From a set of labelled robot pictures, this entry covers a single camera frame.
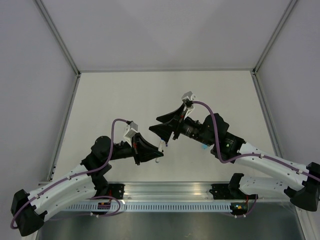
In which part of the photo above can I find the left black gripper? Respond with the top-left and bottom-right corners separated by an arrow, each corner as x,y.
105,132 -> 164,166

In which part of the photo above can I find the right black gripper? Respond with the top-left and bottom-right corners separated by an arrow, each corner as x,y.
149,103 -> 214,147

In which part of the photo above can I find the blue capped clear pen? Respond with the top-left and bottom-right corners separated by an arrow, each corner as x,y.
155,139 -> 166,164

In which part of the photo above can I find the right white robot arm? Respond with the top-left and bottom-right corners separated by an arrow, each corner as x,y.
149,101 -> 320,212

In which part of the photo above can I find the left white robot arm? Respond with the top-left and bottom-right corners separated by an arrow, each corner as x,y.
10,132 -> 164,237

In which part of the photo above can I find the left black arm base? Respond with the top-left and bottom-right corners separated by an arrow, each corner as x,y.
92,176 -> 125,200

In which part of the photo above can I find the light blue eraser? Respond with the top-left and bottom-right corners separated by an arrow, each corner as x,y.
201,144 -> 208,150

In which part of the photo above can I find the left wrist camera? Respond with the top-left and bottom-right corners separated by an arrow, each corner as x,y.
123,121 -> 138,146

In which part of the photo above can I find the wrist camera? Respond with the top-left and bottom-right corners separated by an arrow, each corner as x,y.
123,121 -> 138,146
181,91 -> 196,119

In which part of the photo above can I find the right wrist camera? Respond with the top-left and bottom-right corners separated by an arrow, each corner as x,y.
181,91 -> 196,119

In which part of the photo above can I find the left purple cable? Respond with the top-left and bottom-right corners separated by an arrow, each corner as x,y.
9,118 -> 131,230

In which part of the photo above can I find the aluminium mounting rail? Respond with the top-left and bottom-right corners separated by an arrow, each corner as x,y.
110,181 -> 227,202

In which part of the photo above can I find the white slotted cable duct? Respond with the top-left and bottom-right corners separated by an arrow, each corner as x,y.
65,200 -> 232,213

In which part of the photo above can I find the right aluminium frame post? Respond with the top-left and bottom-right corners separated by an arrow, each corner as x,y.
252,0 -> 299,76

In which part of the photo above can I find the aluminium frame post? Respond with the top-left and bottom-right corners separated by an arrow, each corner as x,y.
252,0 -> 299,76
33,0 -> 81,77

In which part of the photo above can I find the left aluminium frame post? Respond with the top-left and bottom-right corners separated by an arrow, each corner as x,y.
33,0 -> 81,77

